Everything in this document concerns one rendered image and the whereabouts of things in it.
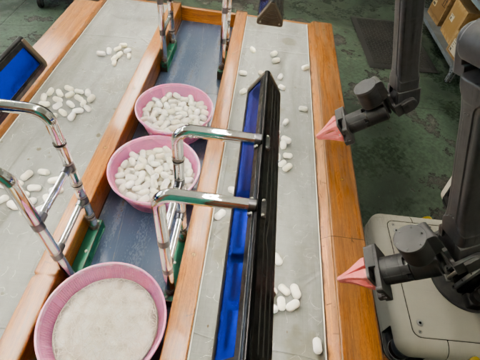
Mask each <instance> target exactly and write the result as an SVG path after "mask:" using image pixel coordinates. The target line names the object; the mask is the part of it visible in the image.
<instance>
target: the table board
mask: <svg viewBox="0 0 480 360"><path fill-rule="evenodd" d="M134 1H144V2H149V3H155V4H157V2H156V1H146V0H134ZM221 13H222V11H217V10H212V9H203V8H197V7H191V6H181V15H182V20H185V21H195V22H200V23H205V24H216V25H221ZM235 16H236V13H233V12H232V13H231V23H230V27H233V25H234V19H235ZM283 21H286V22H292V23H298V24H307V26H308V24H309V23H304V22H298V21H289V20H283Z"/></svg>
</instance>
